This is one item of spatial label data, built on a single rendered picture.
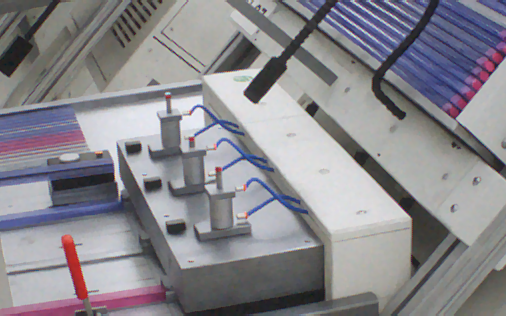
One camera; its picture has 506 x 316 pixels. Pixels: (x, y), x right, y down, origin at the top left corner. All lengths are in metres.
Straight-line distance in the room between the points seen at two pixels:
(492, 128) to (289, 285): 0.24
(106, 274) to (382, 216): 0.29
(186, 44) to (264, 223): 1.38
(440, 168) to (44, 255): 0.43
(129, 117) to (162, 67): 0.88
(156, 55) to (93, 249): 1.28
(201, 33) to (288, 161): 1.29
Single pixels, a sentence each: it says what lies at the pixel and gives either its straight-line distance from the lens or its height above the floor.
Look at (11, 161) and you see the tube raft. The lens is 1.45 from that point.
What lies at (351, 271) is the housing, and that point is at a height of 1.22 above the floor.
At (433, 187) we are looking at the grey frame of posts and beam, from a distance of 1.07.
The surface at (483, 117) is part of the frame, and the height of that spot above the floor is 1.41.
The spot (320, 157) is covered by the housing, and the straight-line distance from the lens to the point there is 1.20.
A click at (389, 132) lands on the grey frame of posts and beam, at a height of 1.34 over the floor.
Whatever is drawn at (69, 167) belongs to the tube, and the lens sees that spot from 1.16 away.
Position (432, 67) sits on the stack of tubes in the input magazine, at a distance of 1.13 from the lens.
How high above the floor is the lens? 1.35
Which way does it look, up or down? 6 degrees down
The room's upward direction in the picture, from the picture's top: 40 degrees clockwise
